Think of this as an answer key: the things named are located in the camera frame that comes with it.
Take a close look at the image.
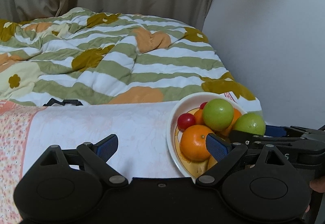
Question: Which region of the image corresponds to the striped floral blanket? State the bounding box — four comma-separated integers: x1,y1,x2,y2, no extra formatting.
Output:
1,7,262,113

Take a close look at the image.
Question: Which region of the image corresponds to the small red cherry tomato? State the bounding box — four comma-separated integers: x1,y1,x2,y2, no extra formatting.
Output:
199,102,208,110

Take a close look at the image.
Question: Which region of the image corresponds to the small mandarin orange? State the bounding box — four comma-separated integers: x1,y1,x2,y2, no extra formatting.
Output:
193,109,204,125

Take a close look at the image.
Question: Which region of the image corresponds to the duck pattern plate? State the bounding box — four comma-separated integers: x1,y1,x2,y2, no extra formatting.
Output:
166,92,246,180

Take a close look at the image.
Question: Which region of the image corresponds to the white pink patterned cloth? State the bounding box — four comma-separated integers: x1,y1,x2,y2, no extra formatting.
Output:
1,101,181,223

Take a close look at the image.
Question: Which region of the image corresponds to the red plum tomato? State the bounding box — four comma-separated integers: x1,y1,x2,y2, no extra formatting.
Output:
177,113,196,132

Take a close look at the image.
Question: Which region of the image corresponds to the large orange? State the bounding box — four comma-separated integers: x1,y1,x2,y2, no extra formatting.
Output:
180,125,213,162

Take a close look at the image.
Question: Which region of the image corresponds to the black plastic bracket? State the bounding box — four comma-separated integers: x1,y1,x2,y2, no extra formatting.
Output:
43,98,83,107

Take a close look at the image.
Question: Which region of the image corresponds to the green apple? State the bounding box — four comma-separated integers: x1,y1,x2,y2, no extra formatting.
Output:
232,113,266,135
203,98,234,132

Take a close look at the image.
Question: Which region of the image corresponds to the right hand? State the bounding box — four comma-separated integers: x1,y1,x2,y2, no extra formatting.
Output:
306,177,325,213

